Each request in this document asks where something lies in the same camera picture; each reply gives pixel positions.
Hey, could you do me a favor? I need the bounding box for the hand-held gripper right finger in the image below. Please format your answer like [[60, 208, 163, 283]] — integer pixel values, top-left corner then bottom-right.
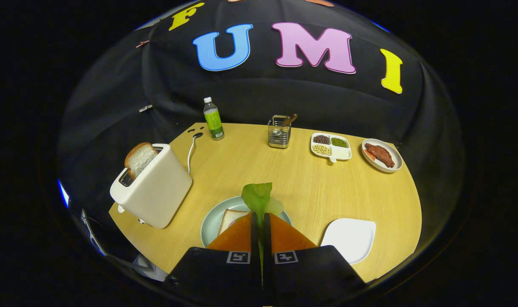
[[263, 212, 367, 301]]

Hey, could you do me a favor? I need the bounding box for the divided white dish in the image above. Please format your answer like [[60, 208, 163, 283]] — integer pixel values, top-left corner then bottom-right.
[[310, 132, 353, 163]]

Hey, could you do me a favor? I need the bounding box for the white toaster cable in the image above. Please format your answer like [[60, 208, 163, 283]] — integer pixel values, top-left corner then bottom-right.
[[187, 132, 203, 174]]

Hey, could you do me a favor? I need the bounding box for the green drink bottle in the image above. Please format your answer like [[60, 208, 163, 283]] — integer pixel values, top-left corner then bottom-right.
[[203, 97, 225, 141]]

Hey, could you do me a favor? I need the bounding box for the metal utensil holder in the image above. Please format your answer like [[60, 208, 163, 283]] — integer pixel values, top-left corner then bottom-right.
[[267, 115, 292, 149]]

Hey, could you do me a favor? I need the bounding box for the pale green round plate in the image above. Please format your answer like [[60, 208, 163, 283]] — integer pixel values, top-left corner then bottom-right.
[[200, 196, 292, 249]]

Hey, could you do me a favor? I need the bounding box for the black backdrop cloth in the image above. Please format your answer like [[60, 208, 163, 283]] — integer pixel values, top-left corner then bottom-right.
[[56, 0, 466, 256]]

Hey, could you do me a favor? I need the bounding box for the white leaf-shaped plate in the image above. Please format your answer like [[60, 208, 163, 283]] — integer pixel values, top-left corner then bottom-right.
[[321, 218, 377, 265]]

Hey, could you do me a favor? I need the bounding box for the brown meat slice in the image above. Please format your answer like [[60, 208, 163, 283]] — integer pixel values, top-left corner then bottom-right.
[[365, 143, 395, 168]]

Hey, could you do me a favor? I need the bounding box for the round white plate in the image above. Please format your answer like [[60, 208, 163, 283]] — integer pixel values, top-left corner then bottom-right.
[[361, 139, 403, 173]]

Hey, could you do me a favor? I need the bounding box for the green lettuce leaf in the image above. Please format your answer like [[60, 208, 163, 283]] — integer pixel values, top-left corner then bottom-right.
[[241, 182, 285, 273]]

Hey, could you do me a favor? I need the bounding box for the toasted bread slice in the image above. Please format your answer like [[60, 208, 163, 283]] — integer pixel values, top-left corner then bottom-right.
[[124, 142, 159, 180]]

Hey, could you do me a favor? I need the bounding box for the white bread slice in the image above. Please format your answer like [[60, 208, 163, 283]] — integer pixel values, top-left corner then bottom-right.
[[217, 209, 250, 236]]

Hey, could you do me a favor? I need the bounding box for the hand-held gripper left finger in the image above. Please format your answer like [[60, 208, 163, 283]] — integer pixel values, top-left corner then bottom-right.
[[165, 212, 263, 295]]

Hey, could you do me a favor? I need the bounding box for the white toaster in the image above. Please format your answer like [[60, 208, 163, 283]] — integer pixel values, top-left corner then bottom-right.
[[110, 143, 193, 229]]

